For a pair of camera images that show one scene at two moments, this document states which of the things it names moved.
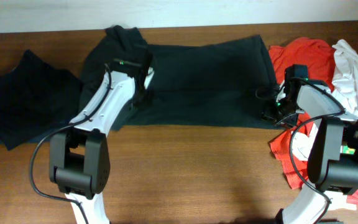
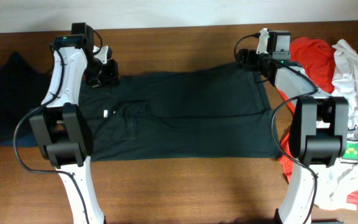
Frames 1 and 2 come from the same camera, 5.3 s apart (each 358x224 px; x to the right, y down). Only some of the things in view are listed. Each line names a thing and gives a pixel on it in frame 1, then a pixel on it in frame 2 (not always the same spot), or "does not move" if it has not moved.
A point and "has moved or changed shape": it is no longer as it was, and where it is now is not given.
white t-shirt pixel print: [357, 92] does not move
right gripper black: [272, 113] to [245, 58]
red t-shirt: [317, 58] does not move
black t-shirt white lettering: [219, 85] has moved or changed shape
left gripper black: [142, 96] to [110, 73]
